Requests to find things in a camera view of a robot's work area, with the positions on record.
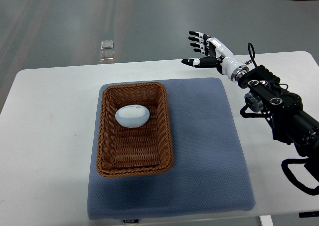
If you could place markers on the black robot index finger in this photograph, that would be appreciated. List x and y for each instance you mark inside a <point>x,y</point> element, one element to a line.
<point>202,51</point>

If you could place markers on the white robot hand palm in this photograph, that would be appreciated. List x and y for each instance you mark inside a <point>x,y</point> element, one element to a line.
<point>230,66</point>

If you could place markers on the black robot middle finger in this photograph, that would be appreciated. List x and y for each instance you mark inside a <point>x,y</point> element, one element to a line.
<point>198,45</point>

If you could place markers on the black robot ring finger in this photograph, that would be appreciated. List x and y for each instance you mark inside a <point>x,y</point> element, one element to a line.
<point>196,39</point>

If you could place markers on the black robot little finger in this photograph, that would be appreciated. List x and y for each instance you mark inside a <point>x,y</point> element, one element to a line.
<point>198,34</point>

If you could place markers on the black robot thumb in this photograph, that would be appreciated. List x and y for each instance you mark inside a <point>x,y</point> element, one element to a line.
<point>205,62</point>

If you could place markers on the light blue plush toy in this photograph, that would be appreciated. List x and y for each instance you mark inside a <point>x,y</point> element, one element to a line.
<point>132,116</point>

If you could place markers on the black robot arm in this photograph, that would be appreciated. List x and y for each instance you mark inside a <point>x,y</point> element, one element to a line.
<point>267,98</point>

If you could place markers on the brown wicker basket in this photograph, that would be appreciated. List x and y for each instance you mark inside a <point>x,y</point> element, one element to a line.
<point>145,150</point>

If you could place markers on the metal floor socket plate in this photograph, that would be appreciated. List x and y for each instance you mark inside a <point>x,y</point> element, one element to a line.
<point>107,44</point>

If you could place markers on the blue fabric cushion mat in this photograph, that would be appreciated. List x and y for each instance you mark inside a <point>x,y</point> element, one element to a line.
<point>209,173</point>

